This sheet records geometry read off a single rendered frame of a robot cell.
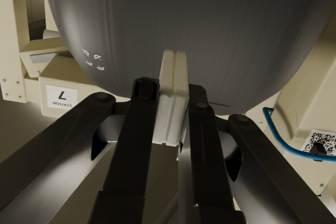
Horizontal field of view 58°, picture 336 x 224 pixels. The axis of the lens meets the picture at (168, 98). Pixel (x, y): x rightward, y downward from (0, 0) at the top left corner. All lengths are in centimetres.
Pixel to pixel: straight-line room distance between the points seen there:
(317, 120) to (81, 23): 47
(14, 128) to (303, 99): 350
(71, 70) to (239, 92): 68
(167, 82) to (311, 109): 49
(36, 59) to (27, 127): 280
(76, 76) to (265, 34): 71
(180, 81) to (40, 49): 92
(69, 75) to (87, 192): 230
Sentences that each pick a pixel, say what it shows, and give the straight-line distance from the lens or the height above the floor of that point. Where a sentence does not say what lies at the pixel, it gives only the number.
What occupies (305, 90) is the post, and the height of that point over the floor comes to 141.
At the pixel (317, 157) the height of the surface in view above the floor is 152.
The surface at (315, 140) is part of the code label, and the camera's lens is 67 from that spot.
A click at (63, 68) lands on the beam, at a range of 97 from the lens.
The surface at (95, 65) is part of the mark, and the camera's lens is 36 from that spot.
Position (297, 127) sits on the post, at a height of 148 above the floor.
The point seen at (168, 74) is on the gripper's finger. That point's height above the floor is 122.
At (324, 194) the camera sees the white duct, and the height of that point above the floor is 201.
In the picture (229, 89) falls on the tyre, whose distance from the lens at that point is 35.
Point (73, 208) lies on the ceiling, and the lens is 305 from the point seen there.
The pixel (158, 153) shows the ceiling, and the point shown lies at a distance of 355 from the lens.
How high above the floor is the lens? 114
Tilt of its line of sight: 35 degrees up
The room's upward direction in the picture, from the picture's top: 169 degrees counter-clockwise
